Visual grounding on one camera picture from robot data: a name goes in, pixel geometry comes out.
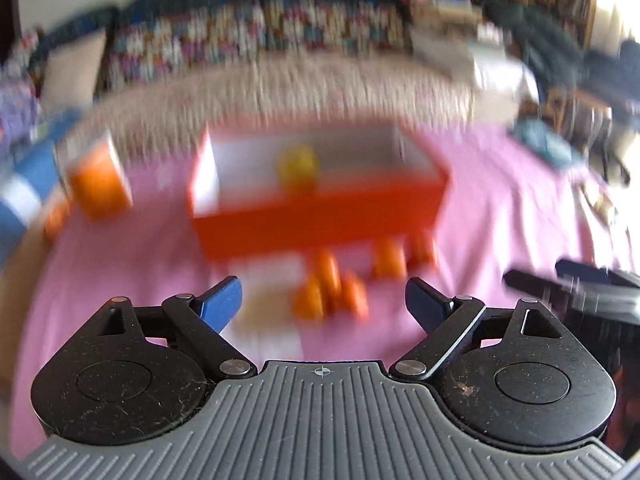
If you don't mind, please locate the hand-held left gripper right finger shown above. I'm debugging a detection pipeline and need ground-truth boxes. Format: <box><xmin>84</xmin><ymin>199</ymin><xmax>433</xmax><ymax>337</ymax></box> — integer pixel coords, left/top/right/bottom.
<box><xmin>389</xmin><ymin>276</ymin><xmax>563</xmax><ymax>384</ymax></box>

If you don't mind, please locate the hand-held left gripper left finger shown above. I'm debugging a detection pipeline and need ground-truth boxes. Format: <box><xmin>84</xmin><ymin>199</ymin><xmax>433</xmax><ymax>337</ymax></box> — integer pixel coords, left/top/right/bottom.
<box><xmin>87</xmin><ymin>276</ymin><xmax>258</xmax><ymax>382</ymax></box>

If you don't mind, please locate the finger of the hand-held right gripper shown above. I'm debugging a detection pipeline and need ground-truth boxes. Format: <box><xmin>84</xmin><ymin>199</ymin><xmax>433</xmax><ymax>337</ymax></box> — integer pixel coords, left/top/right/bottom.
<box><xmin>502</xmin><ymin>269</ymin><xmax>571</xmax><ymax>307</ymax></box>
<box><xmin>555</xmin><ymin>259</ymin><xmax>640</xmax><ymax>288</ymax></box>

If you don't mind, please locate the orange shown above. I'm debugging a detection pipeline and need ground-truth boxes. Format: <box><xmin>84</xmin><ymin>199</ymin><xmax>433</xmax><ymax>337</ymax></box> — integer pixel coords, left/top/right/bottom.
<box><xmin>310</xmin><ymin>249</ymin><xmax>342</xmax><ymax>301</ymax></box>
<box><xmin>372</xmin><ymin>237</ymin><xmax>407</xmax><ymax>280</ymax></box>
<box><xmin>291</xmin><ymin>280</ymin><xmax>326</xmax><ymax>321</ymax></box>
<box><xmin>339</xmin><ymin>272</ymin><xmax>370</xmax><ymax>320</ymax></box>

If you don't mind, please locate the orange cardboard box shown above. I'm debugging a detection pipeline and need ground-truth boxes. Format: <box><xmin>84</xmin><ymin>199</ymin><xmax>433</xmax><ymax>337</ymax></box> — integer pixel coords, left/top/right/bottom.
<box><xmin>187</xmin><ymin>122</ymin><xmax>451</xmax><ymax>263</ymax></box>

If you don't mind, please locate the yellow fruit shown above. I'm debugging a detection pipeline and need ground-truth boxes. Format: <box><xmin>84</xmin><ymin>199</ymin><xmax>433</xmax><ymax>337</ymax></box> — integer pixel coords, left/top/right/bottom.
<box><xmin>277</xmin><ymin>145</ymin><xmax>321</xmax><ymax>195</ymax></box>

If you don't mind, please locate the pink tablecloth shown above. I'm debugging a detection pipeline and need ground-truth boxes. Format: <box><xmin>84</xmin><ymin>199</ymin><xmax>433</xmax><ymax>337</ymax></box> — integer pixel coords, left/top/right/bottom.
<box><xmin>10</xmin><ymin>120</ymin><xmax>636</xmax><ymax>456</ymax></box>

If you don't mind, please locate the orange speckled canister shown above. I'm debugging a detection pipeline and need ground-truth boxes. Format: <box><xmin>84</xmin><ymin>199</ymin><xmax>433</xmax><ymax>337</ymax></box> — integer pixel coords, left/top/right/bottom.
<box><xmin>62</xmin><ymin>130</ymin><xmax>133</xmax><ymax>221</ymax></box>

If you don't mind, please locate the orange trash bin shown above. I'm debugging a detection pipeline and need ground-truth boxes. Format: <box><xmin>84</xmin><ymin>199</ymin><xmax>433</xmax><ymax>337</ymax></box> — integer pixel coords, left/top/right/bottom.
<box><xmin>42</xmin><ymin>200</ymin><xmax>71</xmax><ymax>241</ymax></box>

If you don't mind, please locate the beige quilted sofa cover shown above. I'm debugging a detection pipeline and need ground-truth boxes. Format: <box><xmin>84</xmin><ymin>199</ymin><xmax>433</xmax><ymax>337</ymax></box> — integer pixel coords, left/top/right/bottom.
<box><xmin>75</xmin><ymin>55</ymin><xmax>476</xmax><ymax>171</ymax></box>

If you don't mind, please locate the pile of dark clothes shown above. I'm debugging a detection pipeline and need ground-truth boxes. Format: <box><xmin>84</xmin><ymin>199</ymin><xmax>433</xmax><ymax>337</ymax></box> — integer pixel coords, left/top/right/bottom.
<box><xmin>482</xmin><ymin>0</ymin><xmax>640</xmax><ymax>106</ymax></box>

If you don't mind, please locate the blue striped blanket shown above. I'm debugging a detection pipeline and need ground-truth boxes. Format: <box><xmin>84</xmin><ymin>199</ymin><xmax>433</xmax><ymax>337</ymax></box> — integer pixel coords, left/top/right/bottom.
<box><xmin>0</xmin><ymin>110</ymin><xmax>76</xmax><ymax>261</ymax></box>

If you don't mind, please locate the floral daisy cushion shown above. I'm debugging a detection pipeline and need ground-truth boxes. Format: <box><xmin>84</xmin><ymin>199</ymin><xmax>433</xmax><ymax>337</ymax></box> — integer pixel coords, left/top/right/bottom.
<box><xmin>107</xmin><ymin>10</ymin><xmax>266</xmax><ymax>86</ymax></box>
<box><xmin>260</xmin><ymin>0</ymin><xmax>416</xmax><ymax>61</ymax></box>

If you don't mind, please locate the beige pillow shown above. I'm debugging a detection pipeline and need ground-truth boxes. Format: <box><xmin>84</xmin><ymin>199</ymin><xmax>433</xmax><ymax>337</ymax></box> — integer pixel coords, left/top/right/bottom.
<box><xmin>40</xmin><ymin>27</ymin><xmax>108</xmax><ymax>111</ymax></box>

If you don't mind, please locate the stack of books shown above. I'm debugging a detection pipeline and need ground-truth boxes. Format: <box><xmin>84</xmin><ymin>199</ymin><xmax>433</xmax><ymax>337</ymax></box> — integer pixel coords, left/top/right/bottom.
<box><xmin>407</xmin><ymin>0</ymin><xmax>506</xmax><ymax>76</ymax></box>

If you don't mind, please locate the purple floral cloth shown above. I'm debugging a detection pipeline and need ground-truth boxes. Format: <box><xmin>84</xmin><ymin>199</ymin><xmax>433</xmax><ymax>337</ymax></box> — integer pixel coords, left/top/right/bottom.
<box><xmin>0</xmin><ymin>35</ymin><xmax>43</xmax><ymax>151</ymax></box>

